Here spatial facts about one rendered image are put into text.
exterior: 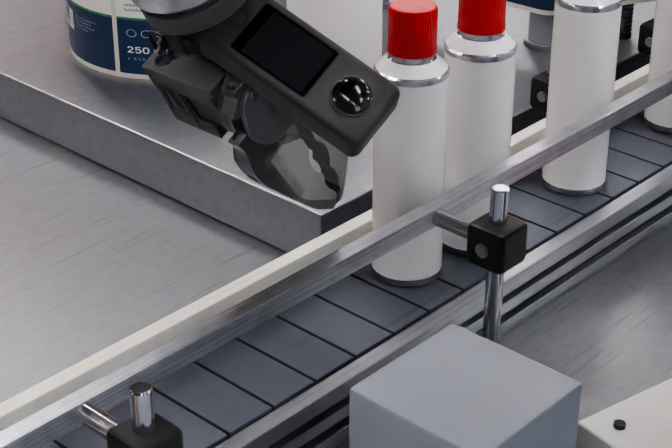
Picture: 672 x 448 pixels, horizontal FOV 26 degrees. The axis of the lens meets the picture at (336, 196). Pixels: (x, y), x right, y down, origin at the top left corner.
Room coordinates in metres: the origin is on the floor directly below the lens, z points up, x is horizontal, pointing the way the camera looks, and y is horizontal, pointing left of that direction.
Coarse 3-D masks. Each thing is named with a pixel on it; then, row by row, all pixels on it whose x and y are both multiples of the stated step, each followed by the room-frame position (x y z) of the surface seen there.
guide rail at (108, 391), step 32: (640, 96) 1.05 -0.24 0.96; (576, 128) 0.99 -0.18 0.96; (608, 128) 1.01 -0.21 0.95; (512, 160) 0.93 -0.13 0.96; (544, 160) 0.95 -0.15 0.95; (448, 192) 0.88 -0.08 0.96; (480, 192) 0.89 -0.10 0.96; (416, 224) 0.84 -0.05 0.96; (352, 256) 0.80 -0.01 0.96; (288, 288) 0.76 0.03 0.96; (320, 288) 0.78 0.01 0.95; (224, 320) 0.72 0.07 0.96; (256, 320) 0.73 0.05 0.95; (160, 352) 0.69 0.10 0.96; (192, 352) 0.70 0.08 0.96; (96, 384) 0.66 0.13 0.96; (128, 384) 0.66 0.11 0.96; (32, 416) 0.63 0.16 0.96; (64, 416) 0.63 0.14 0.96
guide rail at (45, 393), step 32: (544, 128) 1.09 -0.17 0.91; (352, 224) 0.92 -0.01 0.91; (288, 256) 0.88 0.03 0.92; (320, 256) 0.89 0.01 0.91; (224, 288) 0.83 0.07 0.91; (256, 288) 0.84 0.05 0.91; (160, 320) 0.79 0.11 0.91; (192, 320) 0.80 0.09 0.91; (128, 352) 0.76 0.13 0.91; (64, 384) 0.72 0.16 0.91; (0, 416) 0.69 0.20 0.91
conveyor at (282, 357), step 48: (624, 144) 1.13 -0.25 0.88; (528, 192) 1.04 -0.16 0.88; (624, 192) 1.04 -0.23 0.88; (528, 240) 0.96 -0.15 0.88; (336, 288) 0.89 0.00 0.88; (384, 288) 0.89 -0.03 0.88; (432, 288) 0.89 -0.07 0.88; (240, 336) 0.83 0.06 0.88; (288, 336) 0.83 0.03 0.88; (336, 336) 0.83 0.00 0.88; (384, 336) 0.83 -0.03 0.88; (192, 384) 0.77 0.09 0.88; (240, 384) 0.77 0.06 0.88; (288, 384) 0.77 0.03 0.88; (192, 432) 0.72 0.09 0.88
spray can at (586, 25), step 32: (576, 0) 1.04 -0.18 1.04; (608, 0) 1.04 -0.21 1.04; (576, 32) 1.04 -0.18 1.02; (608, 32) 1.04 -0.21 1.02; (576, 64) 1.03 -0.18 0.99; (608, 64) 1.04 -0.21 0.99; (576, 96) 1.03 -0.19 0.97; (608, 96) 1.04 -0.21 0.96; (576, 160) 1.03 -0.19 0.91; (576, 192) 1.03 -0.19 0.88
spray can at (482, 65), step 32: (480, 0) 0.94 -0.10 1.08; (480, 32) 0.94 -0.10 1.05; (448, 64) 0.95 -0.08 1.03; (480, 64) 0.94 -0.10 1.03; (512, 64) 0.95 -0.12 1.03; (448, 96) 0.95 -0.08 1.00; (480, 96) 0.94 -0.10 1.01; (512, 96) 0.95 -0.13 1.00; (448, 128) 0.95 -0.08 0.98; (480, 128) 0.94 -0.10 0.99; (448, 160) 0.95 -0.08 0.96; (480, 160) 0.94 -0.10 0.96
